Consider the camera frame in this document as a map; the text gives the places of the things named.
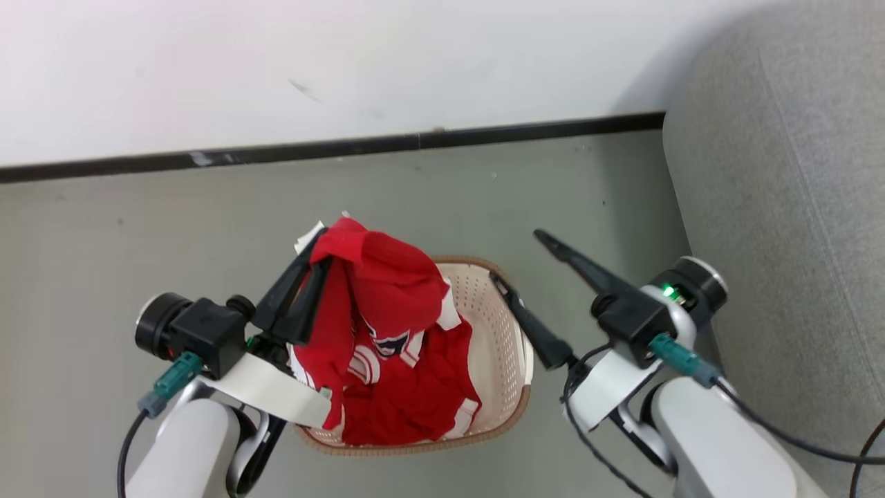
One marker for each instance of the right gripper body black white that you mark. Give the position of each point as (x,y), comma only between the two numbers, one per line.
(632,325)

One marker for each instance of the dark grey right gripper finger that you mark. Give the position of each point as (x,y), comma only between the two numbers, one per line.
(584,266)
(536,328)

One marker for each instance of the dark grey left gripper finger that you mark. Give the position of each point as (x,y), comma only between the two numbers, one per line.
(304,311)
(287,283)

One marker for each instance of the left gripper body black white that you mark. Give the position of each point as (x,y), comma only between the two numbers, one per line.
(207,332)

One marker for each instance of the red white knit garment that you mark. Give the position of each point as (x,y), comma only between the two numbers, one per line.
(394,290)

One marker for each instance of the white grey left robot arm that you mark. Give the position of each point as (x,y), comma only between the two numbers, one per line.
(190,449)

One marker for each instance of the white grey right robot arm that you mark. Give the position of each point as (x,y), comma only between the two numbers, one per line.
(712,449)

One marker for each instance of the cream perforated laundry basket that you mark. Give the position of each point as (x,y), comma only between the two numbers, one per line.
(494,332)

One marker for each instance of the black baseboard strip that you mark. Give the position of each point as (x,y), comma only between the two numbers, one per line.
(311,149)

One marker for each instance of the grey fabric sofa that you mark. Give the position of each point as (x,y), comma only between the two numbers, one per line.
(795,173)

